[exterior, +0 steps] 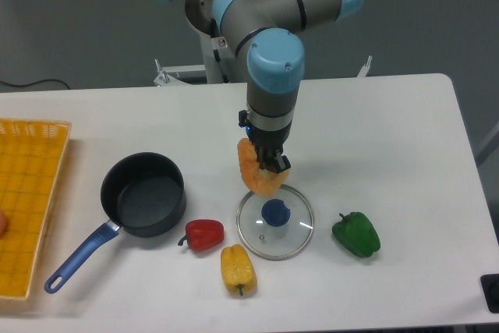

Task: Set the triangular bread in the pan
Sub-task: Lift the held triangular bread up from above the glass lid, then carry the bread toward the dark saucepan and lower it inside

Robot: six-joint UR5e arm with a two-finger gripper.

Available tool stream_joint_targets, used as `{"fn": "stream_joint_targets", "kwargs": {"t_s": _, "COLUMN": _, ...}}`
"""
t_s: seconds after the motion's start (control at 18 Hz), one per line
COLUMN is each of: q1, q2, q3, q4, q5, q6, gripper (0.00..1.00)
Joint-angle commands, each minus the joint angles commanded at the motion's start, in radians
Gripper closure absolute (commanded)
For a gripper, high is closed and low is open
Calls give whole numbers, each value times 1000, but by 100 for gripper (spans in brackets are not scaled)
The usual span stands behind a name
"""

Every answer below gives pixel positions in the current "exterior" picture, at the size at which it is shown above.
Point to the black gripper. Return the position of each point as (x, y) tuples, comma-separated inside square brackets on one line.
[(267, 134)]

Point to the orange triangle bread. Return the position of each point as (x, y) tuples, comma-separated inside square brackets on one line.
[(260, 181)]

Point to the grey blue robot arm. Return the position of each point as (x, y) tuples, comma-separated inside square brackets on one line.
[(264, 38)]

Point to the glass lid blue knob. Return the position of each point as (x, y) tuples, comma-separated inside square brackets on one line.
[(275, 228)]

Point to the red bell pepper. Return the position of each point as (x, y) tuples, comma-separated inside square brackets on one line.
[(203, 234)]

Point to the green bell pepper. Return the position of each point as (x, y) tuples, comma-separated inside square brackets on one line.
[(356, 233)]

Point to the yellow bell pepper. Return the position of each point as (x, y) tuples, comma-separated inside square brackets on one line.
[(237, 271)]

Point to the yellow plastic basket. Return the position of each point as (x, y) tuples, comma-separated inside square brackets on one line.
[(32, 154)]

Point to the black device at table edge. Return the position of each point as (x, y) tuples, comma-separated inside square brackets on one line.
[(490, 286)]

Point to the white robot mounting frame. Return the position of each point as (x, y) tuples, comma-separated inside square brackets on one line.
[(219, 64)]

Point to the black pan blue handle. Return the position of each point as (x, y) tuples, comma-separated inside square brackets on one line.
[(143, 195)]

